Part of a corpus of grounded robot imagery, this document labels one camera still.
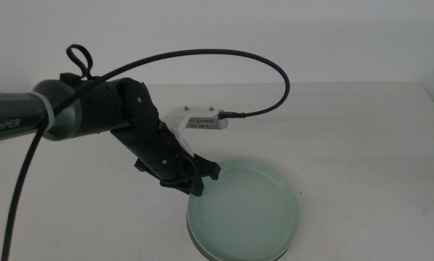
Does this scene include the grey shallow bowl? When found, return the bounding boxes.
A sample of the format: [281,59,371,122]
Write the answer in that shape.
[186,217,221,261]

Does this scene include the pale green shallow bowl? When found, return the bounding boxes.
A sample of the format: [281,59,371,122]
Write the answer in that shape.
[186,157,300,261]

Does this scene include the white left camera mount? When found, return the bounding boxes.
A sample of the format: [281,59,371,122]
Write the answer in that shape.
[161,106,225,157]

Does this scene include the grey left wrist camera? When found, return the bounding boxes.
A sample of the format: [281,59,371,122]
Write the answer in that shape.
[185,110,229,131]

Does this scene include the black left arm strap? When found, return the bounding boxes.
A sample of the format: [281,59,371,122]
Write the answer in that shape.
[60,43,94,86]

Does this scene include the white cable tie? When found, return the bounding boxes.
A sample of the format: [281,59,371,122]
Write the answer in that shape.
[30,91,55,132]

